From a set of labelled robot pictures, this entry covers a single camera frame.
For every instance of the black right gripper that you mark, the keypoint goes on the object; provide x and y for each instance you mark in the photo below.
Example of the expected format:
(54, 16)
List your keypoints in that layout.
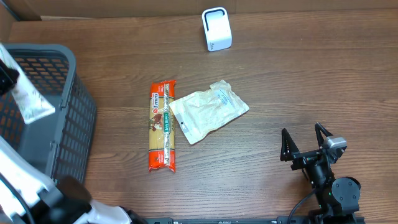
(306, 158)

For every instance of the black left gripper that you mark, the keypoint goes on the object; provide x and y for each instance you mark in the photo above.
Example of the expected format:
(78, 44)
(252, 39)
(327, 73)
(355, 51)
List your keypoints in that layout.
(6, 78)

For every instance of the clear plastic pouch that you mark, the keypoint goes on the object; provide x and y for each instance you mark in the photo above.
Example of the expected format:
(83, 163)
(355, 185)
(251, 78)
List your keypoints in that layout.
(202, 112)

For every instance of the orange spaghetti packet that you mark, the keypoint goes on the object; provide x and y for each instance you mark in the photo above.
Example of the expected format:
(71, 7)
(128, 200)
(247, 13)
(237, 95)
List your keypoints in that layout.
(162, 126)

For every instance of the white tube with gold cap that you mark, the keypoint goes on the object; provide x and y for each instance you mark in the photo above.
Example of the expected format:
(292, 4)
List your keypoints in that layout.
(31, 103)

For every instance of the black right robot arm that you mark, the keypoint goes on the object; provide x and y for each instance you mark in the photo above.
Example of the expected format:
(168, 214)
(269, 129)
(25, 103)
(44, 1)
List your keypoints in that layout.
(338, 198)

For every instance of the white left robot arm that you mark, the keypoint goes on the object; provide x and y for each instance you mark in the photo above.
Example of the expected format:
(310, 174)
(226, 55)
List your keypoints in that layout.
(27, 194)

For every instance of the white barcode scanner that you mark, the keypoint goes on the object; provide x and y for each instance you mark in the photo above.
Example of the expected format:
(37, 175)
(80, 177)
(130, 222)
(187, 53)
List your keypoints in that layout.
(217, 29)

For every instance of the grey plastic mesh basket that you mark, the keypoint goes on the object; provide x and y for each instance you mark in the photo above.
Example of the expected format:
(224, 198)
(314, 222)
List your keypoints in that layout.
(59, 144)

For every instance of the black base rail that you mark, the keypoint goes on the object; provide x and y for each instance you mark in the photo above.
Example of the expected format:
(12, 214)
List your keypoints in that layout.
(248, 221)

